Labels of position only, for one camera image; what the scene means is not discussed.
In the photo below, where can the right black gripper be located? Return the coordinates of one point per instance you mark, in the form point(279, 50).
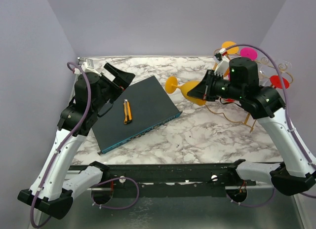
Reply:
point(203, 90)

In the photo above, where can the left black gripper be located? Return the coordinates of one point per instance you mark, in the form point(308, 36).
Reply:
point(122, 78)

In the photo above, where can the gold wire glass rack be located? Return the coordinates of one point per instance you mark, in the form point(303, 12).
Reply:
point(244, 122)

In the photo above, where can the aluminium extrusion rail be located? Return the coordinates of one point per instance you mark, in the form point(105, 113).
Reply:
point(71, 174)

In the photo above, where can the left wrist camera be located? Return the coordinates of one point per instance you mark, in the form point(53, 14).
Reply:
point(87, 65)

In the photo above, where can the yellow plastic wine glass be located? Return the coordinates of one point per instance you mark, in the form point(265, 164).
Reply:
point(172, 84)

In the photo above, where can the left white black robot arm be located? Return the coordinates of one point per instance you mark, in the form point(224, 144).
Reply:
point(51, 193)

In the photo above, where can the dark blue network switch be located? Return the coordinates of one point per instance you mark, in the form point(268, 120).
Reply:
point(150, 106)

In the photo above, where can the orange utility knife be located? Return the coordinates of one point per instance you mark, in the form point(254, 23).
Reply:
point(127, 112)

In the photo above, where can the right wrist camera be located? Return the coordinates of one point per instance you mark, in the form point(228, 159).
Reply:
point(222, 62)

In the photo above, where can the clear wine glass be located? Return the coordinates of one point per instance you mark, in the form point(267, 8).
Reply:
point(266, 69)

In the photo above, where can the magenta plastic wine glass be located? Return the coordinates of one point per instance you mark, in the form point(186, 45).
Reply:
point(248, 53)

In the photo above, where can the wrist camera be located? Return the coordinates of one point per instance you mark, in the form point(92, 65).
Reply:
point(87, 65)
point(222, 62)

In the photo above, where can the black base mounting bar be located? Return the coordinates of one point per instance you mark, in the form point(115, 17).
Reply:
point(169, 180)

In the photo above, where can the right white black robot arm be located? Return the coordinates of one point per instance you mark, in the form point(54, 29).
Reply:
point(295, 174)

